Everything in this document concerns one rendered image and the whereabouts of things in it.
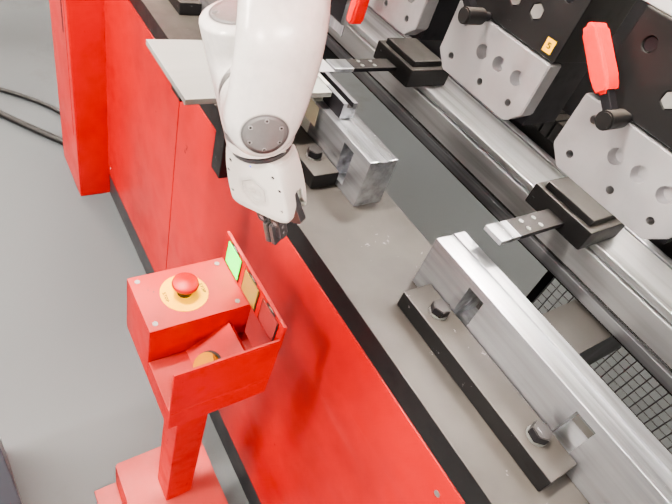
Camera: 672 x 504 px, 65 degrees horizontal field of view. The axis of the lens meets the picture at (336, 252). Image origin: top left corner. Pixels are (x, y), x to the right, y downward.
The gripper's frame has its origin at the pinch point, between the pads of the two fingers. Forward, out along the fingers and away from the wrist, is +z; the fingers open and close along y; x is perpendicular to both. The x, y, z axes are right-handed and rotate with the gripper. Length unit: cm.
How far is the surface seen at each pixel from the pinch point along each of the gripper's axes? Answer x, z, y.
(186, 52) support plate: 15.9, -11.8, -29.1
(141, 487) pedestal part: -33, 70, -24
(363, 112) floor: 181, 118, -93
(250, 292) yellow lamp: -6.5, 9.1, -1.2
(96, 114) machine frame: 41, 44, -113
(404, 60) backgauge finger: 49.1, -1.1, -5.3
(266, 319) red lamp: -8.9, 9.5, 3.8
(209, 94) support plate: 9.4, -10.9, -18.3
